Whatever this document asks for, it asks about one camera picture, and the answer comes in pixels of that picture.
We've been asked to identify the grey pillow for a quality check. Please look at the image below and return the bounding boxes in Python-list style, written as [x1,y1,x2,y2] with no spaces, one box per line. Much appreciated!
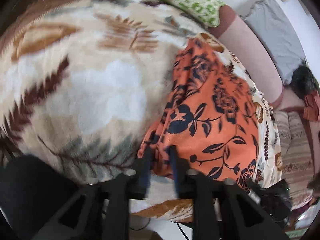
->
[242,0,305,85]

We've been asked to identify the black fluffy item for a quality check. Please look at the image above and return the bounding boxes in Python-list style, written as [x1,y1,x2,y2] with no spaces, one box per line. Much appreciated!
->
[289,63,319,99]

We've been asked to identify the pink maroon bolster cushion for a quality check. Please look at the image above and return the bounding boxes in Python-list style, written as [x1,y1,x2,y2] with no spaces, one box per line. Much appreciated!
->
[208,5,304,110]

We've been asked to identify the beige leaf pattern blanket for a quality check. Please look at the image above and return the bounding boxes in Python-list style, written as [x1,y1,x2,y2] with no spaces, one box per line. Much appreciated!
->
[1,0,282,222]

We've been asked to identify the black cable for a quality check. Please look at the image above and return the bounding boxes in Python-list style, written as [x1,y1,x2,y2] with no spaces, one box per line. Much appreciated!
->
[130,217,193,240]

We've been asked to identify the coral red cloth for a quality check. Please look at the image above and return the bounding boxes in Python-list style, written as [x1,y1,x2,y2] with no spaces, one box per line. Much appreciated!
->
[303,90,320,122]

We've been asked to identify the orange black floral garment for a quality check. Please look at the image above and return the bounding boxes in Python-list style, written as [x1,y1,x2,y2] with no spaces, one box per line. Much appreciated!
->
[137,38,259,191]

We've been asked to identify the striped brown beige bedding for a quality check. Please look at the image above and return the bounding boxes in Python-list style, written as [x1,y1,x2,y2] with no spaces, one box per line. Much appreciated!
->
[273,111,319,210]

